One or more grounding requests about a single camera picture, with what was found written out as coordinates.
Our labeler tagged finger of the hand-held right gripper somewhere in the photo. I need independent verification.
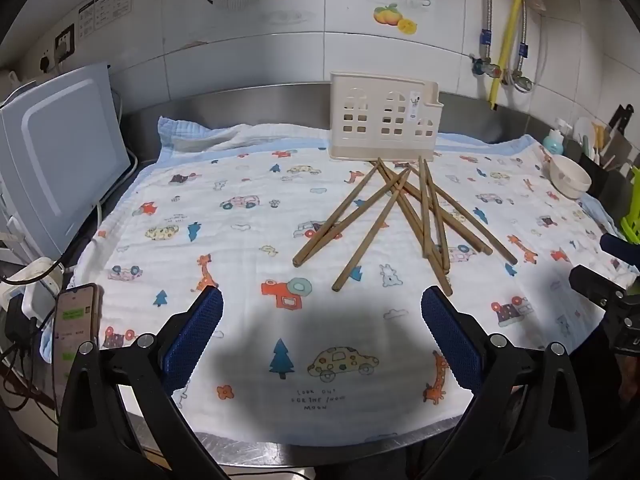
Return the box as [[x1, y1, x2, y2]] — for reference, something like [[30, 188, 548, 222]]
[[599, 231, 640, 267], [569, 264, 627, 307]]

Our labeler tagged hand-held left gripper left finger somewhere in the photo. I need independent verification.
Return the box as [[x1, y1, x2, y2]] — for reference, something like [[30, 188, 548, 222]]
[[57, 286, 232, 480]]

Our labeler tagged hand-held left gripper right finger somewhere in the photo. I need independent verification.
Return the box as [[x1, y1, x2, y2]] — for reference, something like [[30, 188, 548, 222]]
[[405, 284, 592, 480]]

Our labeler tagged pile of wooden chopsticks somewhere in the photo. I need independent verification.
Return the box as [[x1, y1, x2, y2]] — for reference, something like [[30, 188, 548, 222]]
[[292, 156, 519, 297]]

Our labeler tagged cream plastic utensil holder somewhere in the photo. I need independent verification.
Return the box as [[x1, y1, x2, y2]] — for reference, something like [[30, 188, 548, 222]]
[[327, 71, 445, 162]]

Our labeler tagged green plastic rack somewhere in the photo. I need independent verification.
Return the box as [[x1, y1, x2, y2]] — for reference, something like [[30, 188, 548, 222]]
[[619, 166, 640, 244]]

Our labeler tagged black knife holder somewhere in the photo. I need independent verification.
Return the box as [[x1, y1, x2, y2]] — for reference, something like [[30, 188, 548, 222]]
[[579, 149, 610, 197]]

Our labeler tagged white bowl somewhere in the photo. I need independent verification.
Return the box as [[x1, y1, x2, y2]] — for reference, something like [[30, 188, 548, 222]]
[[548, 154, 593, 199]]

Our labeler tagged printed cartoon cloth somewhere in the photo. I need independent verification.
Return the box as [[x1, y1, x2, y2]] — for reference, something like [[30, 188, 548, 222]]
[[74, 116, 627, 450]]

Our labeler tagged black smartphone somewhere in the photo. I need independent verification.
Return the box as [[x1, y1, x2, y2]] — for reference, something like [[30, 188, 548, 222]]
[[52, 283, 100, 388]]

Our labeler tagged white teal bottle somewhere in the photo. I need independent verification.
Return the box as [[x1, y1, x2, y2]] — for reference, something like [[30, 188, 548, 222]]
[[544, 118, 569, 157]]

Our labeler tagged white power strip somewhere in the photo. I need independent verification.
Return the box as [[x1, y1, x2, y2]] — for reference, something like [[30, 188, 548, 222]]
[[9, 256, 65, 322]]

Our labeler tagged black charger plug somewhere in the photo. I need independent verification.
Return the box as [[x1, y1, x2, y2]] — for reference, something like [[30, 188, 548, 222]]
[[4, 294, 37, 348]]

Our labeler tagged metal water valve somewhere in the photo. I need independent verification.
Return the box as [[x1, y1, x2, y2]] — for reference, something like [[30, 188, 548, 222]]
[[471, 54, 535, 94]]

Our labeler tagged white microwave oven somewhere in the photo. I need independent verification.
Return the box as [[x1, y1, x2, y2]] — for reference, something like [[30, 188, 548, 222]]
[[0, 62, 133, 262]]

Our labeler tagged yellow gas pipe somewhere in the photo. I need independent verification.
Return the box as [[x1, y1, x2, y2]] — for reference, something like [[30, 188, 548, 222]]
[[487, 0, 532, 109]]

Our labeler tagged black handled kitchen knife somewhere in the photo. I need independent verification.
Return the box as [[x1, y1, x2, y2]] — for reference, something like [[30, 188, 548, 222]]
[[601, 104, 635, 172]]

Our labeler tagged white power cable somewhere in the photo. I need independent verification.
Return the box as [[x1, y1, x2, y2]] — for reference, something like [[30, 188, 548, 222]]
[[92, 147, 140, 222]]

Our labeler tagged black cable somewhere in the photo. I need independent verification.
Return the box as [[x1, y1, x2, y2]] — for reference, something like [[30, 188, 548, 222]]
[[0, 340, 61, 413]]

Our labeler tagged braided metal hose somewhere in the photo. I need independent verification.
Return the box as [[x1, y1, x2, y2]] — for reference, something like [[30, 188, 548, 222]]
[[481, 0, 497, 63], [516, 0, 530, 77]]

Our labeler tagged wall socket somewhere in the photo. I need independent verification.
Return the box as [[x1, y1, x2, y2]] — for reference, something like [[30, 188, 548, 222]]
[[52, 23, 76, 62]]

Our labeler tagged white wall label sticker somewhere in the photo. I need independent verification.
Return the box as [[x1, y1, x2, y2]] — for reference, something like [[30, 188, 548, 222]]
[[77, 0, 134, 37]]

